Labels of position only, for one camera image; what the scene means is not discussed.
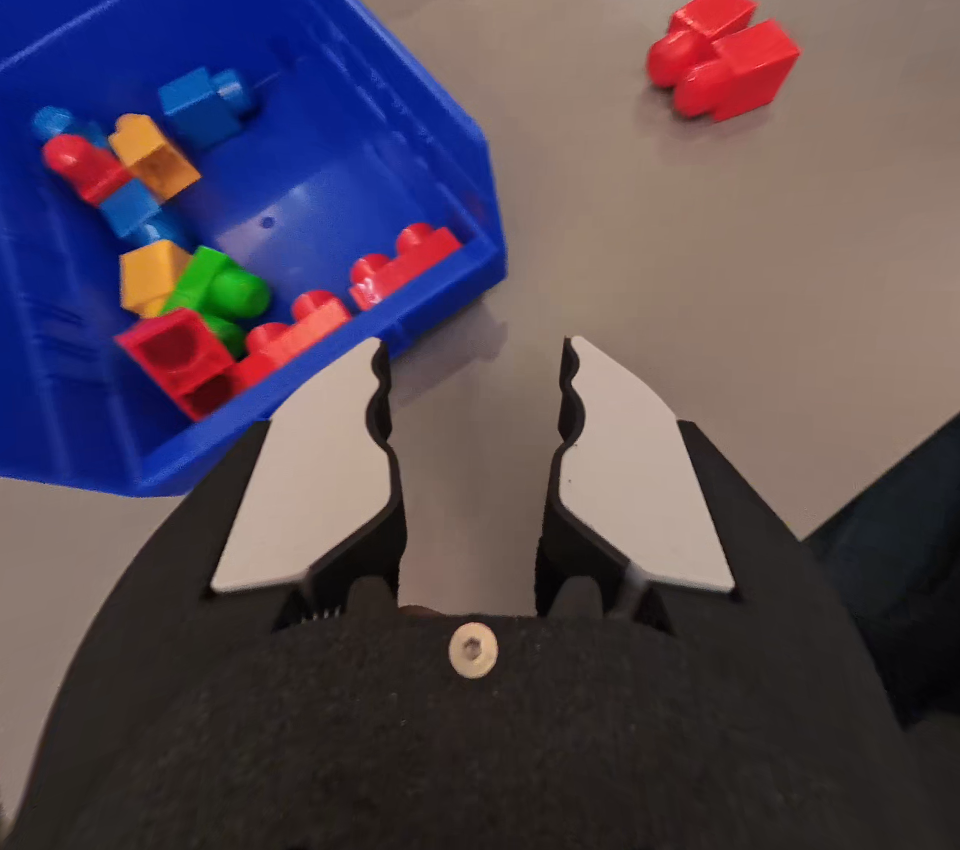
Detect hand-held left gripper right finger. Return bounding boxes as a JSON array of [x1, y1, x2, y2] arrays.
[[534, 335, 736, 622]]

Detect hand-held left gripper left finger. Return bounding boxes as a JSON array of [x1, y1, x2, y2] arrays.
[[210, 338, 408, 595]]

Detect blue plastic bin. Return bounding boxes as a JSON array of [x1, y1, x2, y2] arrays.
[[0, 0, 510, 499]]

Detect grey desk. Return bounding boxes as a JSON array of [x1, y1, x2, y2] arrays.
[[0, 0, 960, 791]]

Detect red toy block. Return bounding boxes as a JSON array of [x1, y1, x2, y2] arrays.
[[114, 308, 237, 422], [41, 134, 136, 206]]

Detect person's dark trousers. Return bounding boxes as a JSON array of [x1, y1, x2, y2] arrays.
[[802, 415, 960, 731]]

